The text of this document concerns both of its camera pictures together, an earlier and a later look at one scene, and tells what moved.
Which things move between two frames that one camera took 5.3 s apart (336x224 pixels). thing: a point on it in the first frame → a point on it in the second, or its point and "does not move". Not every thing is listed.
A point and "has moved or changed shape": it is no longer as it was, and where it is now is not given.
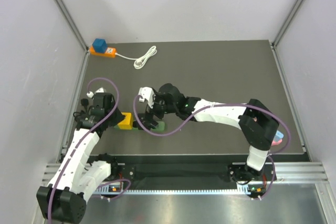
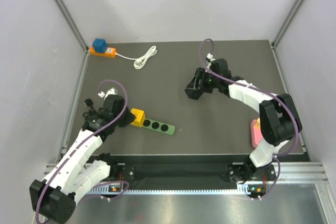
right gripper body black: (160, 108) → (207, 80)
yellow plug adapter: (127, 124) has moved or changed shape
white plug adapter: (147, 93) → (209, 58)
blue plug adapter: (100, 45) does not move
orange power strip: (110, 52) does not move
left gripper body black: (115, 117) → (126, 119)
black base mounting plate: (195, 171) does not move
